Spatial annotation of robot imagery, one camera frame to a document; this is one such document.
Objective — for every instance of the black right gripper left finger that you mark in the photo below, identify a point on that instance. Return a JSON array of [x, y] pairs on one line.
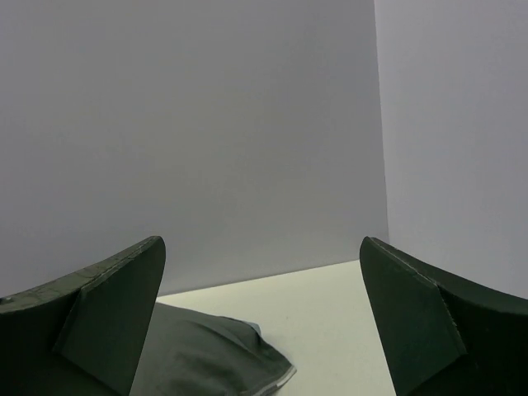
[[83, 333]]

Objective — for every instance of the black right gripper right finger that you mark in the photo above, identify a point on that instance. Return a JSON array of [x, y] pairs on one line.
[[441, 333]]

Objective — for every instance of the blue pillowcase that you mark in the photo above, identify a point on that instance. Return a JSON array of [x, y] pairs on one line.
[[187, 352]]

